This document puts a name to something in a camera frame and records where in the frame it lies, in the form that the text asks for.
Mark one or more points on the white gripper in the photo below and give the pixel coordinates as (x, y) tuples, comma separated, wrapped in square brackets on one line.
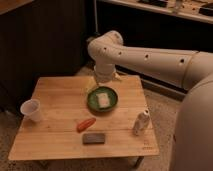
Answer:
[(103, 73)]

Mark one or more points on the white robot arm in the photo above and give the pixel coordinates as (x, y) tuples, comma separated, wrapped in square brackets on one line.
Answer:
[(190, 70)]

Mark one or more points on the green round plate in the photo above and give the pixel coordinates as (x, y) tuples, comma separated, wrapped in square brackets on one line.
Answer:
[(92, 100)]

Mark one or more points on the white sponge block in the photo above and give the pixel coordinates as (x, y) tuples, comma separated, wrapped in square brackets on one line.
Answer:
[(103, 100)]

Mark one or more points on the wooden table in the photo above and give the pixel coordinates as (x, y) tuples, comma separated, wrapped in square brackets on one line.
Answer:
[(63, 104)]

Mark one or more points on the orange carrot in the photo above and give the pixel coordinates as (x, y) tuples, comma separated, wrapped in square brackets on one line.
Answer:
[(85, 124)]

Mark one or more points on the white plastic bottle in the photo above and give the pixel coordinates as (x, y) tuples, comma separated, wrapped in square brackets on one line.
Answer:
[(141, 122)]

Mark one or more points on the grey rectangular block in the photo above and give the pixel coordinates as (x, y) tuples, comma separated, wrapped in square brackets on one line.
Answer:
[(93, 138)]

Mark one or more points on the white plastic cup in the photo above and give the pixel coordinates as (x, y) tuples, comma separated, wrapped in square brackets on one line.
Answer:
[(31, 109)]

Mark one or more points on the background shelf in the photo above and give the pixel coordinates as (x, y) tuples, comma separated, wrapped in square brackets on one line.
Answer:
[(195, 10)]

